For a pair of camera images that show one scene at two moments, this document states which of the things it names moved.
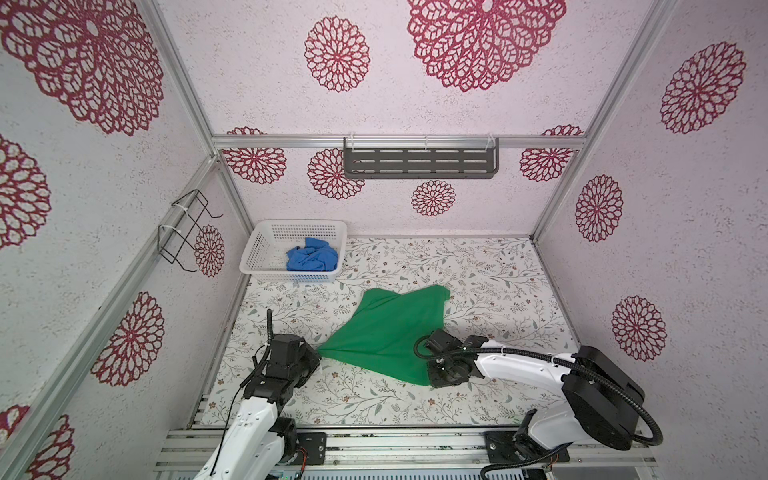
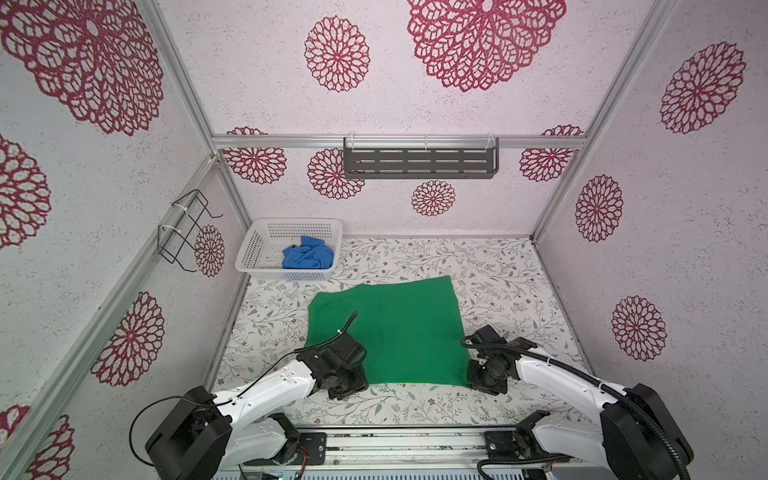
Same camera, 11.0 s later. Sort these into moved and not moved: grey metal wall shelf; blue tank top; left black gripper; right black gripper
Moved: left black gripper; right black gripper
Not moved: blue tank top; grey metal wall shelf
